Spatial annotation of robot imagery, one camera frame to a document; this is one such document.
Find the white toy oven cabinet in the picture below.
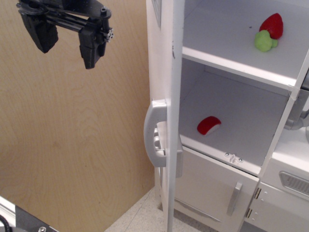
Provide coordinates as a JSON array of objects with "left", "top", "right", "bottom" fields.
[{"left": 240, "top": 128, "right": 309, "bottom": 232}]

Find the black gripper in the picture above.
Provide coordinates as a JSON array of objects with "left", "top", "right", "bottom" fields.
[{"left": 16, "top": 0, "right": 113, "bottom": 69}]

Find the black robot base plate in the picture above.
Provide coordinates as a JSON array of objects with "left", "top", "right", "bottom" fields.
[{"left": 0, "top": 196, "right": 57, "bottom": 232}]

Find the grey fridge door handle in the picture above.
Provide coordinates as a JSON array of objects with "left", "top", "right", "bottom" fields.
[{"left": 143, "top": 99, "right": 167, "bottom": 167}]

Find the white toy fridge door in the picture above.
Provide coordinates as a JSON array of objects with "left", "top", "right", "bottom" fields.
[{"left": 146, "top": 0, "right": 185, "bottom": 232}]

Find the red white toy sushi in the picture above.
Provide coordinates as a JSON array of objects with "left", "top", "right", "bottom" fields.
[{"left": 197, "top": 116, "right": 221, "bottom": 136}]

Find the grey toy faucet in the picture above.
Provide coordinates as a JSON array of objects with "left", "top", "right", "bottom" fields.
[{"left": 284, "top": 72, "right": 309, "bottom": 131}]

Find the black cable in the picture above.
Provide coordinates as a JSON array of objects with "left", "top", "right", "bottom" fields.
[{"left": 0, "top": 214, "right": 12, "bottom": 232}]

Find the red toy strawberry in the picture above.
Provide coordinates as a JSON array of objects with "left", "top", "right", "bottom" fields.
[{"left": 259, "top": 13, "right": 283, "bottom": 40}]

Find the white lower freezer door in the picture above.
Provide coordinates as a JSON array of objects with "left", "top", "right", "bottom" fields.
[{"left": 174, "top": 147, "right": 259, "bottom": 232}]

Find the green toy broccoli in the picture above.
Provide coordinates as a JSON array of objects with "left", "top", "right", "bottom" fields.
[{"left": 254, "top": 30, "right": 278, "bottom": 52}]

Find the grey oven vent panel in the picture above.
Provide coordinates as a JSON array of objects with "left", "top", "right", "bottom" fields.
[{"left": 279, "top": 171, "right": 309, "bottom": 196}]

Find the white toy fridge cabinet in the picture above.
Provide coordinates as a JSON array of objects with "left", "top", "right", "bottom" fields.
[{"left": 179, "top": 0, "right": 309, "bottom": 176}]

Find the grey lower door handle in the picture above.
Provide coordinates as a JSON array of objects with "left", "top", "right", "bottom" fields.
[{"left": 226, "top": 182, "right": 242, "bottom": 216}]

